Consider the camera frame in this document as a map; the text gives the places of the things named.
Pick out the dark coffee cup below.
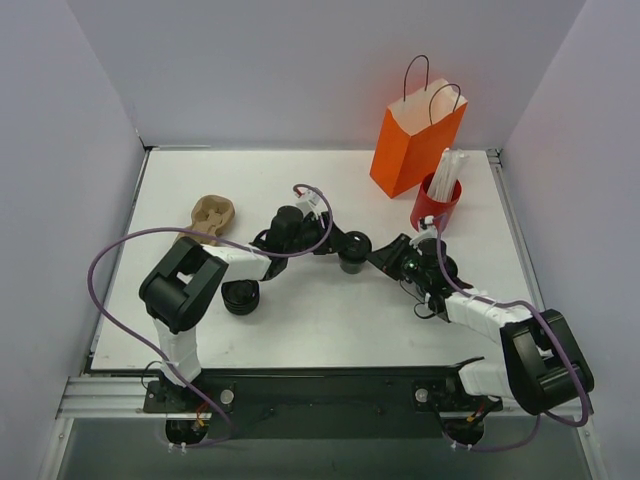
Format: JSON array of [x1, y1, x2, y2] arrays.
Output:
[[439, 256, 458, 289], [340, 258, 364, 275]]

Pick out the black cup lid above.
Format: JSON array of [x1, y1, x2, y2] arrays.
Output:
[[340, 231, 372, 263]]

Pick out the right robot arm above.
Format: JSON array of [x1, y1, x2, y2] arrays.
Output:
[[367, 234, 595, 415]]

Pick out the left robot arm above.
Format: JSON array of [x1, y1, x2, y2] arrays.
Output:
[[139, 206, 362, 411]]

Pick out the red cylindrical cup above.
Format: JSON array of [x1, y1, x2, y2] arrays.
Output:
[[410, 173, 462, 233]]

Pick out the white wrapped straws bundle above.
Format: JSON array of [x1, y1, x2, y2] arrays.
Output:
[[427, 148, 469, 203]]

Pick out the brown cardboard cup carrier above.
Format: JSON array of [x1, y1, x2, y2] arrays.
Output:
[[183, 195, 235, 246]]

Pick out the stack of black lids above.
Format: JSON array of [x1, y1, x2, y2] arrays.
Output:
[[220, 280, 260, 316]]

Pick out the orange paper bag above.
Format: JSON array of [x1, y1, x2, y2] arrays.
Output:
[[370, 54, 468, 198]]

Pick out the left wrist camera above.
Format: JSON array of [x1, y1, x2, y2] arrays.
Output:
[[293, 184, 321, 216]]

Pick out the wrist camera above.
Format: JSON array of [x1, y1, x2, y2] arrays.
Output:
[[293, 184, 321, 216], [410, 215, 440, 247]]

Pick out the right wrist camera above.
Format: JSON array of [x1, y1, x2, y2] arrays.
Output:
[[410, 215, 440, 247]]

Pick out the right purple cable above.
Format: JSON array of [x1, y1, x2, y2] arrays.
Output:
[[424, 213, 594, 451]]

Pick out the purple cable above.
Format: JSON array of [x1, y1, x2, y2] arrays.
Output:
[[87, 183, 334, 449], [424, 213, 594, 451]]

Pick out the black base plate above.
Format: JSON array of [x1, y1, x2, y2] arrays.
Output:
[[143, 365, 503, 446]]

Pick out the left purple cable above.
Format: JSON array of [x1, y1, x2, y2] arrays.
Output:
[[87, 183, 334, 449]]

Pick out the aluminium frame rail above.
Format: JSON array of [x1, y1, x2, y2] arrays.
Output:
[[57, 372, 596, 419]]

